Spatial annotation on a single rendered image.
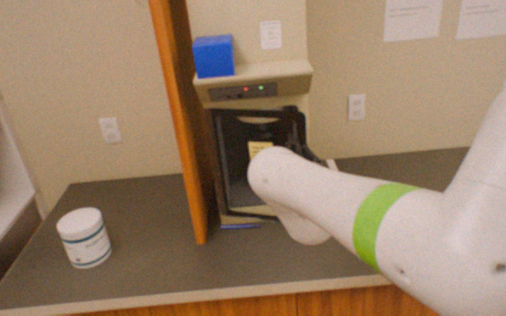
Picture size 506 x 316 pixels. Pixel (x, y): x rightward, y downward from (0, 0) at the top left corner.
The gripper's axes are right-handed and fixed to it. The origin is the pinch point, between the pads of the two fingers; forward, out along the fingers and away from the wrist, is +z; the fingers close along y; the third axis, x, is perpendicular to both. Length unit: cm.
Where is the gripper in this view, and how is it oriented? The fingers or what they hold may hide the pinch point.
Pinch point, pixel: (292, 143)
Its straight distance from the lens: 115.9
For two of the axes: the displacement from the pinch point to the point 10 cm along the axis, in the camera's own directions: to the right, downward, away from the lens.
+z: -0.3, -4.8, 8.8
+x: 0.9, 8.7, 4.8
